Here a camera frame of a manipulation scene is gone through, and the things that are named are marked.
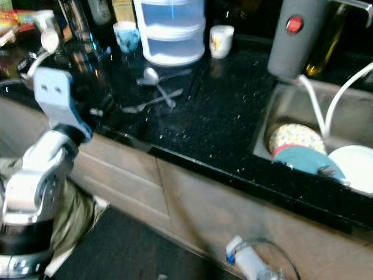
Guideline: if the metal fork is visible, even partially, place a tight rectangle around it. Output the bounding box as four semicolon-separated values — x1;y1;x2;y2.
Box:
121;89;184;113

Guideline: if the camouflage cloth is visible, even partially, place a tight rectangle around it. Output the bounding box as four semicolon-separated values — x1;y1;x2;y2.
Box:
51;175;108;260

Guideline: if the white plastic ladle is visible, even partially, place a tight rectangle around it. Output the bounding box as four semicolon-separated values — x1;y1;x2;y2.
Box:
26;29;60;76

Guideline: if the colourful snack packet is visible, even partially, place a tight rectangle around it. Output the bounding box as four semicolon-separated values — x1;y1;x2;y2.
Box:
0;9;36;47

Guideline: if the brown drawer stack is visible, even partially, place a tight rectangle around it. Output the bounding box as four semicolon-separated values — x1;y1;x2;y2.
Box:
82;137;161;234

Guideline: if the clear drinking glass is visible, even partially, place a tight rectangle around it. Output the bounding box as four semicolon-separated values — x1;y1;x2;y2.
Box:
61;0;94;53

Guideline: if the blue mug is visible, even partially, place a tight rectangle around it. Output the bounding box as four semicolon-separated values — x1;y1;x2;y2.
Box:
113;22;140;54

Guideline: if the yellow box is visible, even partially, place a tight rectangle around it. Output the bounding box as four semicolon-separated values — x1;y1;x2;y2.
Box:
112;0;136;24

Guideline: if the white stacked drawer container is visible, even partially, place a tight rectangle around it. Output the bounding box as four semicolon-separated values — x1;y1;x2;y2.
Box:
133;0;206;67

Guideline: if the white printed mug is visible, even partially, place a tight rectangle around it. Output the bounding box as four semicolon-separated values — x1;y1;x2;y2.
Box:
209;25;235;59

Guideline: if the brown cabinet door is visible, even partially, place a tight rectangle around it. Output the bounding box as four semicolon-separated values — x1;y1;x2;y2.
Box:
157;157;373;280

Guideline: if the floral patterned plate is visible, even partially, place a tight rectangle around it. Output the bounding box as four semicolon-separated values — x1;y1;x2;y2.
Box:
268;124;326;155

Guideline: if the teal plate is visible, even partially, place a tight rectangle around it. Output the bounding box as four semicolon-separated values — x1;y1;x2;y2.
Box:
273;146;346;180

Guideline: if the grey thermos jug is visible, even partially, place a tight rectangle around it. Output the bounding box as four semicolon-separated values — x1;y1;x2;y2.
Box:
267;0;334;81

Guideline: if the olive oil bottle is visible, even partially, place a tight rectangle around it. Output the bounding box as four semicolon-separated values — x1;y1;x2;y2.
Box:
305;3;347;78

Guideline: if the stainless steel sink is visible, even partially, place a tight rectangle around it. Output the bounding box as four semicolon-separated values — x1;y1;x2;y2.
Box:
254;79;373;196

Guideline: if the white bowl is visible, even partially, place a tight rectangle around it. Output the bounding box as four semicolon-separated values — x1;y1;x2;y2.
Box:
328;145;373;194

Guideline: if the chrome faucet spout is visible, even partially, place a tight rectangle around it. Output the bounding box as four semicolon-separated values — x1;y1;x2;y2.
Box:
335;0;373;27

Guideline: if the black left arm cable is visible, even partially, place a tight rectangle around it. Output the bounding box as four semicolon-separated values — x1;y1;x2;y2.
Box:
0;78;36;88

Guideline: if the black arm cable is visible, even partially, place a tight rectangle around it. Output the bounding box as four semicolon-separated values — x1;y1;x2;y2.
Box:
0;78;36;88
239;239;301;280

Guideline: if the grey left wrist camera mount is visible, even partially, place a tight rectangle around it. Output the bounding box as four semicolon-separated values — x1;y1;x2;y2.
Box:
33;66;93;141

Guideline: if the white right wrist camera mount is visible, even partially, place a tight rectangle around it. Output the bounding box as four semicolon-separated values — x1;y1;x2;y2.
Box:
226;235;269;280

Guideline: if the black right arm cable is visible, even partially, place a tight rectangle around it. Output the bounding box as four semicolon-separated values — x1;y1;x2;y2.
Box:
239;239;301;280

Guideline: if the short white hose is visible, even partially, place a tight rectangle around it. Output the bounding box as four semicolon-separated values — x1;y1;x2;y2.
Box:
297;75;327;138

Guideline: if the long white hose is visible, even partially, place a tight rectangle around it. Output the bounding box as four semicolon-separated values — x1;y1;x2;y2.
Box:
323;61;373;138

